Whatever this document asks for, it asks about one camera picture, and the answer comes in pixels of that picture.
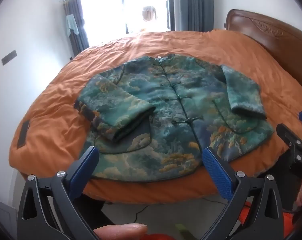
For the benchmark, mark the narrow grey curtain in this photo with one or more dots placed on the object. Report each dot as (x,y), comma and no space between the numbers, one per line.
(74,37)

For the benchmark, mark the grey wall switch panel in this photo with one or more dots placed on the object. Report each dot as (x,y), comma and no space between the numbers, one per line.
(9,57)

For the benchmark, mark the hanging clothes outside window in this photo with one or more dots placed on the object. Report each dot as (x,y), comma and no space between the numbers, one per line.
(148,13)

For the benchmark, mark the coat rack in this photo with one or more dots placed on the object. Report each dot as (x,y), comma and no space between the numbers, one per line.
(65,2)

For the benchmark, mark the light blue towel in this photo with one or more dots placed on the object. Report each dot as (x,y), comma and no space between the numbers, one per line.
(72,25)

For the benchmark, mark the green floor item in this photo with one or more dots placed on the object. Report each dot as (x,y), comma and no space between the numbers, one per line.
(182,231)

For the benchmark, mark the wide grey curtain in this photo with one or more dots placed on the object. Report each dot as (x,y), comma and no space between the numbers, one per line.
(193,5)

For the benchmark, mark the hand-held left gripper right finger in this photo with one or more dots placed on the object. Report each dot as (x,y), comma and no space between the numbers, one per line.
(217,172)

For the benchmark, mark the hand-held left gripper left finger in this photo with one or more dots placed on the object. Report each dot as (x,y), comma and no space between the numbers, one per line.
(87,163)

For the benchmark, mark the person's left hand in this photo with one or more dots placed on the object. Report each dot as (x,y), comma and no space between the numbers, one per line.
(121,232)

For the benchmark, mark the green cloud-print padded jacket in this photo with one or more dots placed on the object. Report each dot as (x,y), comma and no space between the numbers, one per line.
(166,120)

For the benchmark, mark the orange bed blanket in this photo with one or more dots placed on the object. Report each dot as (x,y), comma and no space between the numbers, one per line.
(203,45)

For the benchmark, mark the carved wooden headboard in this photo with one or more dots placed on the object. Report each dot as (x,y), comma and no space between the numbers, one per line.
(278,37)

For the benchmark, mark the bright window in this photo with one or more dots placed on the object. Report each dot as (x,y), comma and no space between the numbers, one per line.
(103,5)

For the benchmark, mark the orange red cloth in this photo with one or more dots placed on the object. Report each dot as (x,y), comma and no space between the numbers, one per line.
(287,226)

